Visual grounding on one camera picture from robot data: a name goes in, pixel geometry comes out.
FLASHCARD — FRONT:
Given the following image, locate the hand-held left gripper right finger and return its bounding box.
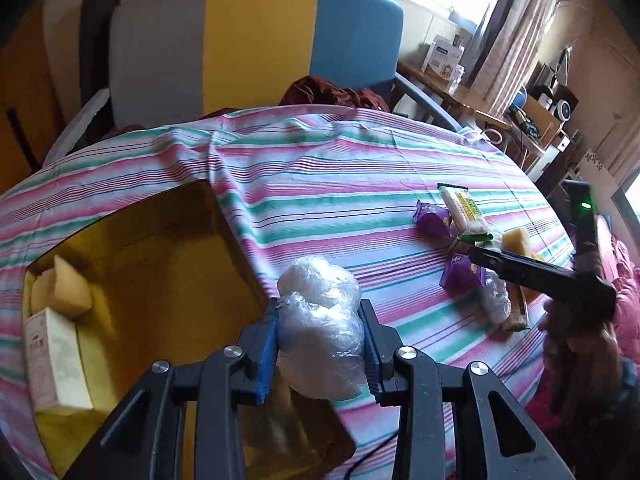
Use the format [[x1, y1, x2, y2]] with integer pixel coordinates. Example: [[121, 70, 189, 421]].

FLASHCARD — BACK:
[[357, 298, 576, 480]]

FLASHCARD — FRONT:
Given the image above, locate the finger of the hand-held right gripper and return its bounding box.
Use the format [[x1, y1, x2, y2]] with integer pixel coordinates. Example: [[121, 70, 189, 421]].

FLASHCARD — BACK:
[[469, 246, 576, 298]]

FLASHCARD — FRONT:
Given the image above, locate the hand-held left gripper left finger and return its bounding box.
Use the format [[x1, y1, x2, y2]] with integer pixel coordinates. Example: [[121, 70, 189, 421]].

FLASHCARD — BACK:
[[65, 299, 286, 480]]

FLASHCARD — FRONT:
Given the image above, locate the purple snack packet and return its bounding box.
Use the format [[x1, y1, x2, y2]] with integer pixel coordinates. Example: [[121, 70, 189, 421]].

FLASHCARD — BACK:
[[440, 254, 485, 292], [413, 200, 457, 241]]

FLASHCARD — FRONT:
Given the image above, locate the clear plastic bundle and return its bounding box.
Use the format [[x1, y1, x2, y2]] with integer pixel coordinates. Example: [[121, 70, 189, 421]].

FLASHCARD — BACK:
[[276, 256, 366, 402]]

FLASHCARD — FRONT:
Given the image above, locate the yellow storage bin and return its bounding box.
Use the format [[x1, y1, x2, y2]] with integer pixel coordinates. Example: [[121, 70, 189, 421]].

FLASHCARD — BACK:
[[22, 180, 357, 480]]

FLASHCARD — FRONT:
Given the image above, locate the person's right forearm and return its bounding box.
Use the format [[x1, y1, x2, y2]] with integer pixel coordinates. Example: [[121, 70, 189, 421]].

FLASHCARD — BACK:
[[547, 352, 640, 426]]

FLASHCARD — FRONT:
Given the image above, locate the person's right hand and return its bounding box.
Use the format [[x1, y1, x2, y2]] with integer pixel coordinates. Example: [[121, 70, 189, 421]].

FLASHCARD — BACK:
[[539, 297, 626, 376]]

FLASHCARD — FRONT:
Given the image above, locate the yellow sponge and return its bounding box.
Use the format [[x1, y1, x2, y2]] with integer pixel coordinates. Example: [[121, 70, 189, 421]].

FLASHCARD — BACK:
[[30, 254, 93, 318], [501, 227, 546, 262]]

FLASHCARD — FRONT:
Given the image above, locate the crumpled clear plastic wrap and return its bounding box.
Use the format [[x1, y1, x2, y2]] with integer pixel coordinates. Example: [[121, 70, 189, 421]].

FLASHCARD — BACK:
[[480, 267, 512, 325]]

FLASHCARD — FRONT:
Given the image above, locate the green white snack packet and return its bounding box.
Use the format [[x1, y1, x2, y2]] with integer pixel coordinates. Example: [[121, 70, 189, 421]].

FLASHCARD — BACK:
[[437, 183, 494, 242]]

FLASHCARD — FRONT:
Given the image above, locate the black speaker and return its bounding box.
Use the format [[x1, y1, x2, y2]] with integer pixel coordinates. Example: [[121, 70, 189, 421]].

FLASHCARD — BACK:
[[530, 84, 579, 122]]

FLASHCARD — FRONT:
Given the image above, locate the striped bed sheet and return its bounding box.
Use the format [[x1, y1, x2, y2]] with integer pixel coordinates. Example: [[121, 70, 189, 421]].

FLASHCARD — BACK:
[[0, 106, 576, 480]]

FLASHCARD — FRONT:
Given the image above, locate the wooden desk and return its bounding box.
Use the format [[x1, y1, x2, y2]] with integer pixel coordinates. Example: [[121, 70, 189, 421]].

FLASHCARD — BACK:
[[397, 60, 571, 161]]

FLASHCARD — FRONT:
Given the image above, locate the white carton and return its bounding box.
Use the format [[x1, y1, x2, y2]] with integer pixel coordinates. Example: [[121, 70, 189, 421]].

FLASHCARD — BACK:
[[24, 308, 95, 412]]

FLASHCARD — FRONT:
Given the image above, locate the striped curtain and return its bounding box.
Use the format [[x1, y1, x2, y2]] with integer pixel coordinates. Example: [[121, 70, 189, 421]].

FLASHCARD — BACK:
[[470, 0, 562, 117]]

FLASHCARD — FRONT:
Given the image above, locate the white printed box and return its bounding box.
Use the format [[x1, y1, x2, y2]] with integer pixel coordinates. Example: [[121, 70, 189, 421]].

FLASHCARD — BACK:
[[421, 35, 466, 79]]

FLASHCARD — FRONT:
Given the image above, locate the maroon cloth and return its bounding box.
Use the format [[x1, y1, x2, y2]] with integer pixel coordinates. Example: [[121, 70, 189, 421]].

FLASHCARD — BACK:
[[279, 75, 390, 112]]

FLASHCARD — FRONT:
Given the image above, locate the grey yellow blue chair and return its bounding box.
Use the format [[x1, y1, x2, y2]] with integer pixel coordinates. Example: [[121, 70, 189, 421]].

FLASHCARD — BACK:
[[80, 0, 405, 133]]

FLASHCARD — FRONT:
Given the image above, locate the black cable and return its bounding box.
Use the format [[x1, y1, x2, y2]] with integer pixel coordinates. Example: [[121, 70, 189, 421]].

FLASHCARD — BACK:
[[349, 432, 401, 480]]

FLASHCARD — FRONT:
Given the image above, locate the grey metal rail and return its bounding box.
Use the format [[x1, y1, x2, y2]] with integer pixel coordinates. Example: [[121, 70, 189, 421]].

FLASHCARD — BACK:
[[395, 72, 462, 132]]

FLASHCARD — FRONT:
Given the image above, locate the white rail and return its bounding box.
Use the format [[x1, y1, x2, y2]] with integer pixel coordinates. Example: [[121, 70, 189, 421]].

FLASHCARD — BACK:
[[42, 87, 111, 167]]

